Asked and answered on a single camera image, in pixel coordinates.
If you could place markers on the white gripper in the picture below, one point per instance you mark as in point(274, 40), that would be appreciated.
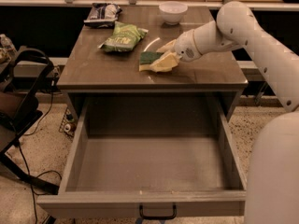
point(184, 48)

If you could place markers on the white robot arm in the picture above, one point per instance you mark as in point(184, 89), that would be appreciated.
point(273, 179)

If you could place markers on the dark snack bag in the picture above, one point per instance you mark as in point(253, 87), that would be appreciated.
point(103, 15)

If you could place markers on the green chip bag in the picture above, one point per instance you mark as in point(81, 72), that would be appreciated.
point(124, 38)

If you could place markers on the black drawer handle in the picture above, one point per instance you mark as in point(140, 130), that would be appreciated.
point(157, 213)

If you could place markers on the wire basket with items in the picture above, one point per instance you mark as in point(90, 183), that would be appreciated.
point(68, 124)

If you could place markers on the clear plastic bottle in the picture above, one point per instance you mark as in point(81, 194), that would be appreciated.
point(8, 45)

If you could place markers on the open grey drawer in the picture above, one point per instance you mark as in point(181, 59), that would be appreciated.
point(155, 150)

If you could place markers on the grey wooden cabinet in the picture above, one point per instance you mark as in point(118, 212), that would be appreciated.
point(91, 70)

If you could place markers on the green and yellow sponge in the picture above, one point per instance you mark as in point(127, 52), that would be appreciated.
point(146, 60)

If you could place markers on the white bowl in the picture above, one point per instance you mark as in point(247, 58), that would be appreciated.
point(172, 12)

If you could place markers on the black chair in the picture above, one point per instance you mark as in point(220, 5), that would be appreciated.
point(18, 112)

